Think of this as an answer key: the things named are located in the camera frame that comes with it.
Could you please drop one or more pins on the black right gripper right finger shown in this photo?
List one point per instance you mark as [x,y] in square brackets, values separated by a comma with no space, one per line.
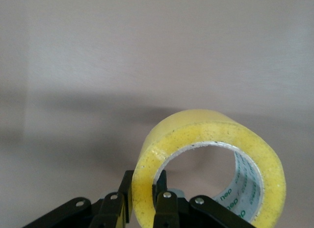
[171,208]

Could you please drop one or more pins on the yellow clear tape roll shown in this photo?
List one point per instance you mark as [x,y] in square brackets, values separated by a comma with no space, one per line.
[208,149]

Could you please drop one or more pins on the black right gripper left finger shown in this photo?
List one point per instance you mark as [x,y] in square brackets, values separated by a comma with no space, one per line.
[108,208]

